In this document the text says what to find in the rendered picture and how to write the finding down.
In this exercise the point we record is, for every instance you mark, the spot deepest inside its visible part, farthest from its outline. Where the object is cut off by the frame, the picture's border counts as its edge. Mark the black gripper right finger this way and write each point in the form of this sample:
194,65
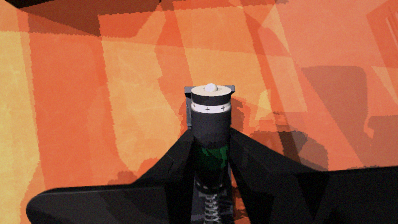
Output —
278,190

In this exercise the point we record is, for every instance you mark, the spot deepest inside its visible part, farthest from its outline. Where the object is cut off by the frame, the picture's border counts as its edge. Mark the black cylindrical battery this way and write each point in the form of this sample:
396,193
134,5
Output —
210,123

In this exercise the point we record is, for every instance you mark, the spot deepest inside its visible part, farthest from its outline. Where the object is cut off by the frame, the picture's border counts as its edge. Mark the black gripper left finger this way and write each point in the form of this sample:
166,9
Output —
162,195

